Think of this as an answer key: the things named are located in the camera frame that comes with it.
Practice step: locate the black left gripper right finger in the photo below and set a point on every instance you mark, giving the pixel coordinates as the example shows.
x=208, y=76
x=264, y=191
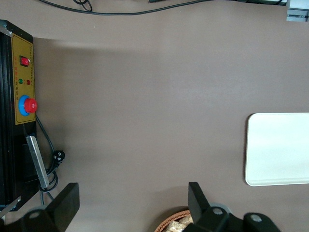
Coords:
x=199, y=207

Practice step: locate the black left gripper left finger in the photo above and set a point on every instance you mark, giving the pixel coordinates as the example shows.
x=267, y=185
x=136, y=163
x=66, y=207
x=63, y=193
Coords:
x=66, y=203

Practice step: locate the cream plastic tray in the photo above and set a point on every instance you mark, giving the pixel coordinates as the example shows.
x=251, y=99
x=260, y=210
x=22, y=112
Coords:
x=277, y=149

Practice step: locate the clear bag of crackers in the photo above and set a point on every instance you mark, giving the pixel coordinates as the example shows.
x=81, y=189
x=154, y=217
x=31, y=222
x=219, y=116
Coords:
x=187, y=220
x=174, y=226

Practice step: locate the round wicker basket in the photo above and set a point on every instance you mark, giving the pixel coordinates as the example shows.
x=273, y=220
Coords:
x=169, y=217

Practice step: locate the silver metal bar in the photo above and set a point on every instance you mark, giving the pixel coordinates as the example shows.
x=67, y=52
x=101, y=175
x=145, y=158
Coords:
x=36, y=159

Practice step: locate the black control box yellow panel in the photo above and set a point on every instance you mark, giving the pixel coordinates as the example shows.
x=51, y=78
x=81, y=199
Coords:
x=23, y=79

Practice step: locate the grey metal fixture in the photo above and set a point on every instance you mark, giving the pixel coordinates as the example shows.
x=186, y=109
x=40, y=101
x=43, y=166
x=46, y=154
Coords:
x=298, y=12

